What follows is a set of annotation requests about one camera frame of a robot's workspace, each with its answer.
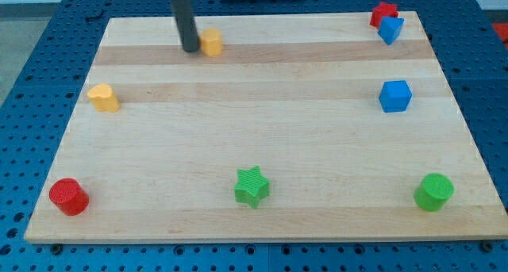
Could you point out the red cylinder block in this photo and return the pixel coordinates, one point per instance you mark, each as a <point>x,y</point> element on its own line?
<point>69,197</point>

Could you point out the blue triangle block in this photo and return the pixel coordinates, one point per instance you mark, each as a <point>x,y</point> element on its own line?
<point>390,28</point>

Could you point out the yellow hexagon block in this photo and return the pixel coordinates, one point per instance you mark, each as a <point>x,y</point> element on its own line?
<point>211,42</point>

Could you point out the blue hexagon block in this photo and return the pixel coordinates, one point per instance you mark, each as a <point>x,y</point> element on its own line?
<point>395,96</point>

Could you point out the yellow heart block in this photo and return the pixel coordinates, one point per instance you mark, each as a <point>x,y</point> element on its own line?
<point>103,98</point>

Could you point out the green star block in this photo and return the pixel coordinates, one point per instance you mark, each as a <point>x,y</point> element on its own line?
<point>251,187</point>

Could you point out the red star block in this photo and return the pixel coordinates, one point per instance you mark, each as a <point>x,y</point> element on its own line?
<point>383,9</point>

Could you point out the green cylinder block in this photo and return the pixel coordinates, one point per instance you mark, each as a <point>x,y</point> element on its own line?
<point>433,192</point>

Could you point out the wooden board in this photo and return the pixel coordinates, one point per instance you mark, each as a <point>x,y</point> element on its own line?
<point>296,95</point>

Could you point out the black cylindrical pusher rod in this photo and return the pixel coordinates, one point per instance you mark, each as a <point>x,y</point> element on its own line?
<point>184,17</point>

